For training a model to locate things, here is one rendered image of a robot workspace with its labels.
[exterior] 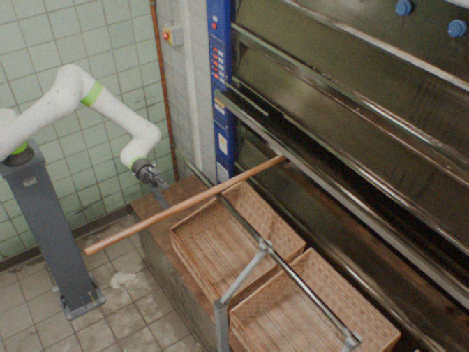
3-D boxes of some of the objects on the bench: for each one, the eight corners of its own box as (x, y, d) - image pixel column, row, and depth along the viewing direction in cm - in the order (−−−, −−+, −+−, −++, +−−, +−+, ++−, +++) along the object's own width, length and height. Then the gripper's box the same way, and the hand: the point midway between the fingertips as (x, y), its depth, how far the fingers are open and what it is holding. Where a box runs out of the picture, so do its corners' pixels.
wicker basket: (306, 279, 231) (311, 244, 213) (389, 364, 196) (405, 333, 177) (227, 327, 212) (225, 295, 193) (306, 431, 177) (313, 405, 158)
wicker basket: (243, 211, 268) (243, 177, 249) (303, 276, 232) (308, 242, 214) (170, 246, 250) (164, 211, 231) (223, 323, 214) (221, 290, 195)
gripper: (149, 148, 197) (173, 174, 184) (156, 189, 214) (179, 216, 201) (134, 154, 194) (157, 181, 181) (142, 195, 211) (164, 223, 197)
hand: (167, 198), depth 191 cm, fingers open, 13 cm apart
